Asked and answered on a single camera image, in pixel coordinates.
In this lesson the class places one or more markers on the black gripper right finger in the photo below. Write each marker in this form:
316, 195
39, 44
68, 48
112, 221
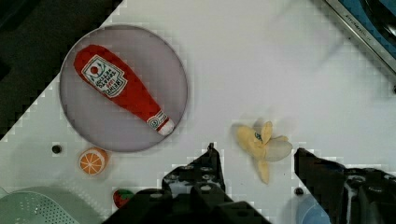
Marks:
348, 195

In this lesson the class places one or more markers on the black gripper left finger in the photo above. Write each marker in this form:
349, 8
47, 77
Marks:
204, 170

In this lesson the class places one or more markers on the blue cup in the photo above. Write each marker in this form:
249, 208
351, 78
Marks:
310, 212

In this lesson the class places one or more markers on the red strawberry toy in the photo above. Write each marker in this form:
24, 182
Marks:
121, 197

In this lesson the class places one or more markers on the orange slice toy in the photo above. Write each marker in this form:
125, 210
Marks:
93, 161

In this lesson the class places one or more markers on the grey round plate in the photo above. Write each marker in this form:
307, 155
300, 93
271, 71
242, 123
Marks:
105, 124

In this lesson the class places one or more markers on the red plush ketchup bottle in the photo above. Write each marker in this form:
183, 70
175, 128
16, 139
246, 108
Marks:
114, 79

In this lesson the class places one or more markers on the green perforated colander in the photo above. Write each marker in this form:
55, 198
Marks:
45, 205

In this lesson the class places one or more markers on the silver toaster oven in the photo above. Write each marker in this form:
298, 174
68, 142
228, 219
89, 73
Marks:
373, 22

